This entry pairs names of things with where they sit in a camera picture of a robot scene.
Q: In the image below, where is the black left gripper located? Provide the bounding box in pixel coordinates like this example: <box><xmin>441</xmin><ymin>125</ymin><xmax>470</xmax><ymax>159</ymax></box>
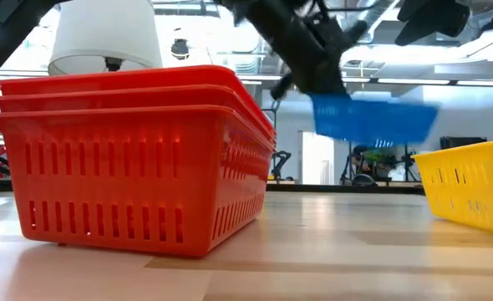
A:
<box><xmin>229</xmin><ymin>0</ymin><xmax>368</xmax><ymax>100</ymax></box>

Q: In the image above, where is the ceiling light strip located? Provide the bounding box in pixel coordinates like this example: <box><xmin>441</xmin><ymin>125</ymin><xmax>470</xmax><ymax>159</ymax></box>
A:
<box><xmin>455</xmin><ymin>79</ymin><xmax>493</xmax><ymax>88</ymax></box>
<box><xmin>376</xmin><ymin>77</ymin><xmax>451</xmax><ymax>86</ymax></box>

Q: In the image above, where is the white shade table lamp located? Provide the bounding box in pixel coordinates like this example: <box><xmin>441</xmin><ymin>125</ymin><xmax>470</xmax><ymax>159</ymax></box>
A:
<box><xmin>48</xmin><ymin>0</ymin><xmax>164</xmax><ymax>77</ymax></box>

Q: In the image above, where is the round black ceiling device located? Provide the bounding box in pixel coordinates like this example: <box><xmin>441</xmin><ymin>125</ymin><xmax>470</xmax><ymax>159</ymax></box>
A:
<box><xmin>170</xmin><ymin>38</ymin><xmax>191</xmax><ymax>61</ymax></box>

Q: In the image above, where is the black monitor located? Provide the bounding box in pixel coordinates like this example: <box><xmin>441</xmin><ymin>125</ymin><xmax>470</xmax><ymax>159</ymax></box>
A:
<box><xmin>440</xmin><ymin>135</ymin><xmax>489</xmax><ymax>151</ymax></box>

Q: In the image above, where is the white door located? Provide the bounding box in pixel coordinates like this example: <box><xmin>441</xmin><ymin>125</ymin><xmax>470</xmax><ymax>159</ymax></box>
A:
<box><xmin>300</xmin><ymin>131</ymin><xmax>335</xmax><ymax>186</ymax></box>

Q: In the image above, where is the blue plastic basket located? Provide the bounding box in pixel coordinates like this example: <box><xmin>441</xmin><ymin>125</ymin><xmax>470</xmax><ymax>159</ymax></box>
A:
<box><xmin>308</xmin><ymin>92</ymin><xmax>440</xmax><ymax>147</ymax></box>

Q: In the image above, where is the red plastic basket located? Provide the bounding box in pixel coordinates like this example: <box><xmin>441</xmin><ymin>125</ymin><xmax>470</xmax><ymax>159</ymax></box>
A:
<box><xmin>0</xmin><ymin>104</ymin><xmax>277</xmax><ymax>257</ymax></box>
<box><xmin>0</xmin><ymin>64</ymin><xmax>277</xmax><ymax>133</ymax></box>
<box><xmin>0</xmin><ymin>84</ymin><xmax>277</xmax><ymax>141</ymax></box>

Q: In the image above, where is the dark background table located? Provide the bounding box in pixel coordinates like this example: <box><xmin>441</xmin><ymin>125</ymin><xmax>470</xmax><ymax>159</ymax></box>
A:
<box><xmin>267</xmin><ymin>183</ymin><xmax>425</xmax><ymax>196</ymax></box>

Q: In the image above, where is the yellow plastic basket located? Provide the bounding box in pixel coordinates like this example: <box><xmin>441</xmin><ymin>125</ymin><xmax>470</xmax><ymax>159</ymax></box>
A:
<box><xmin>412</xmin><ymin>140</ymin><xmax>493</xmax><ymax>237</ymax></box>

